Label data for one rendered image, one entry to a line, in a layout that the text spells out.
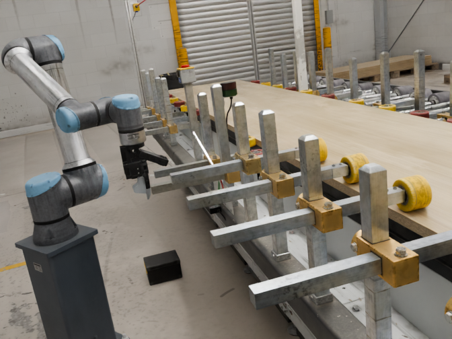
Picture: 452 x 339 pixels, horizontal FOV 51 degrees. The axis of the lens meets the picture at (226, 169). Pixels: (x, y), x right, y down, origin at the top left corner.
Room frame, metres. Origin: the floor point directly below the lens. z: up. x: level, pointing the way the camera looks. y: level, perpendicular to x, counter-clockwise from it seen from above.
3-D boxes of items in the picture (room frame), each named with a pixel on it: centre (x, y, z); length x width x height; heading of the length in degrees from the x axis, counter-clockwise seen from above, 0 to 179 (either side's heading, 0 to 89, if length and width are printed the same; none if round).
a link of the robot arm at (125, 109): (1.63, 0.31, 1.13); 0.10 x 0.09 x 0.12; 39
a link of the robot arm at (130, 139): (1.62, 0.31, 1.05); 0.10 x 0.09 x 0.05; 14
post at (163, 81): (2.96, 0.31, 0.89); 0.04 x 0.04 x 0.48; 15
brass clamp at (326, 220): (1.00, -0.20, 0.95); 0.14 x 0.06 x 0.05; 15
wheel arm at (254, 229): (0.98, -0.19, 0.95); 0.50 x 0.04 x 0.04; 105
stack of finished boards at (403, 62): (9.65, -3.23, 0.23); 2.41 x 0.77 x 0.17; 112
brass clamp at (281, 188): (1.24, -0.13, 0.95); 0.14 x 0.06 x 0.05; 15
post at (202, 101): (1.99, 0.06, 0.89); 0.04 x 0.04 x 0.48; 15
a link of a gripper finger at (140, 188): (1.61, 0.31, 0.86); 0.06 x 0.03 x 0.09; 104
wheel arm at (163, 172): (1.94, 0.09, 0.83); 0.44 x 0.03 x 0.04; 105
